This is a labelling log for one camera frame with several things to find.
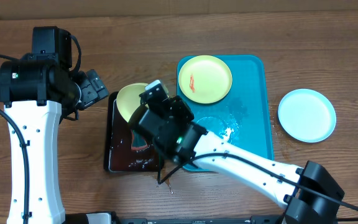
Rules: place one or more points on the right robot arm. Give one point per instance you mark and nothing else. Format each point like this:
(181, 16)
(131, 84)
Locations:
(307, 194)

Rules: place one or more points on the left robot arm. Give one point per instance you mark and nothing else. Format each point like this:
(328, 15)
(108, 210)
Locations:
(37, 95)

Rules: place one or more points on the teal orange sponge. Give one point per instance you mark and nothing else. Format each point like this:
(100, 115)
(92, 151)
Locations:
(138, 143)

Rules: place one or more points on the yellow plate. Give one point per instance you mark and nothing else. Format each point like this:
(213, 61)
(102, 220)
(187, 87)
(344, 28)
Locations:
(129, 99)
(205, 79)

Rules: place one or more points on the yellow plate top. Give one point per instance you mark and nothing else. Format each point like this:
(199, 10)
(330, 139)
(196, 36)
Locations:
(205, 79)

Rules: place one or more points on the light blue plate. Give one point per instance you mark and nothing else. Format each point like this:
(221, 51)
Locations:
(307, 115)

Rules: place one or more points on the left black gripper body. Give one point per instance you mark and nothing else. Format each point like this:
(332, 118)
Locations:
(91, 91)

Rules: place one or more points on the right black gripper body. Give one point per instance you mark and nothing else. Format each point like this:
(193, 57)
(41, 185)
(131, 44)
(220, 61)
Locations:
(148, 121)

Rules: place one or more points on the black rectangular tray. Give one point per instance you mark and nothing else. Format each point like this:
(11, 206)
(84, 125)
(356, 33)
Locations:
(118, 156)

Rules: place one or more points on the black base frame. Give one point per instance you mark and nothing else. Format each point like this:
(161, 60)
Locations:
(197, 220)

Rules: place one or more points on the teal plastic tray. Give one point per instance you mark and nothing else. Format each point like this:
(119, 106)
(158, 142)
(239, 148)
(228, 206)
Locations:
(242, 117)

